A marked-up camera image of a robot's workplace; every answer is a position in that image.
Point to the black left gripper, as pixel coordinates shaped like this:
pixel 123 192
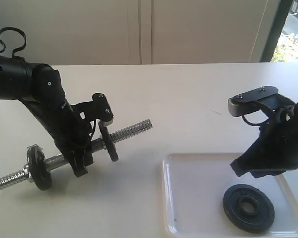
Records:
pixel 71 134

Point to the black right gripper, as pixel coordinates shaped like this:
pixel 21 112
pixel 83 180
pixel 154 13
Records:
pixel 276 149

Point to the black weight plate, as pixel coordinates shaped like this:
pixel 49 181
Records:
pixel 109 144
pixel 248 208
pixel 40 176

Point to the chrome threaded dumbbell bar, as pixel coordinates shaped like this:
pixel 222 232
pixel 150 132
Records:
pixel 57 161

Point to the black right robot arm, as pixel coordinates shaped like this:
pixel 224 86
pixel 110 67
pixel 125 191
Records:
pixel 269 113

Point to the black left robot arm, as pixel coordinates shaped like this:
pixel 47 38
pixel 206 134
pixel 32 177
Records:
pixel 38 87

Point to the white plastic tray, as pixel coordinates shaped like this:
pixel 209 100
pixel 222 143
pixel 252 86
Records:
pixel 193 189

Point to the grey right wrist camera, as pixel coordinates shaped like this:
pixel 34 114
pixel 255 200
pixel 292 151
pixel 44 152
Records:
pixel 253 100

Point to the black window frame post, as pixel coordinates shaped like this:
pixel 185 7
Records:
pixel 275 30

